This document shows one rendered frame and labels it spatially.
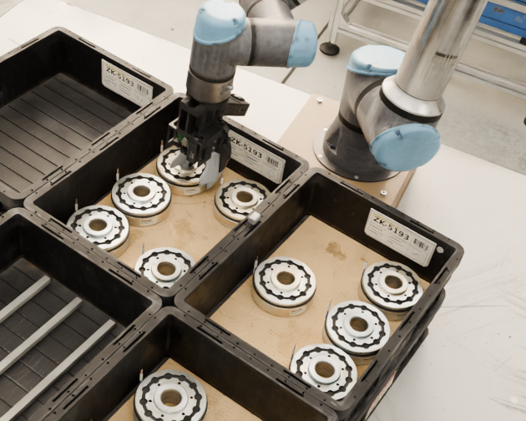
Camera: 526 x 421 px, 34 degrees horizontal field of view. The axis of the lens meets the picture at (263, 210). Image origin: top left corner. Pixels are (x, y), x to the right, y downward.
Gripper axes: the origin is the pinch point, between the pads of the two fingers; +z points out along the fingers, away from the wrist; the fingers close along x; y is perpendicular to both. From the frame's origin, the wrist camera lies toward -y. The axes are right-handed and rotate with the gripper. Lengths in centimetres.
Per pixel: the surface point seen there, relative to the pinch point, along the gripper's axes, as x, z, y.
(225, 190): 6.1, -0.8, 0.7
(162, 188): -2.5, -0.3, 7.9
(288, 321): 29.7, 1.7, 15.9
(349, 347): 40.5, -1.9, 16.6
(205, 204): 4.1, 2.2, 3.4
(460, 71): -1, 67, -178
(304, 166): 16.4, -8.6, -6.2
